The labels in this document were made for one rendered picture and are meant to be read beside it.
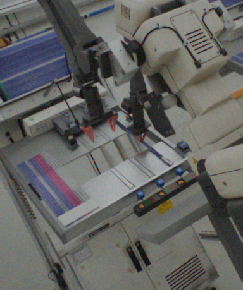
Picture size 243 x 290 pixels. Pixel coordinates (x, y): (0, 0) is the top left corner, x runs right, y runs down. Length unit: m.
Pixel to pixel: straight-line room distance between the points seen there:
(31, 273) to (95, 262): 1.66
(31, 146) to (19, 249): 1.63
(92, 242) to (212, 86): 1.08
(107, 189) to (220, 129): 0.73
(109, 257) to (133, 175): 0.45
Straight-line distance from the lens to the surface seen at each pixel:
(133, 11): 1.42
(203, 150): 1.39
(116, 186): 1.95
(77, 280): 1.86
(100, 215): 1.86
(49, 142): 2.27
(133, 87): 1.99
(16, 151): 2.27
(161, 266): 2.31
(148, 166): 2.03
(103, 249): 2.19
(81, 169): 3.88
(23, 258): 3.77
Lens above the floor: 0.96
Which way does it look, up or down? 1 degrees up
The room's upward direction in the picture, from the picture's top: 27 degrees counter-clockwise
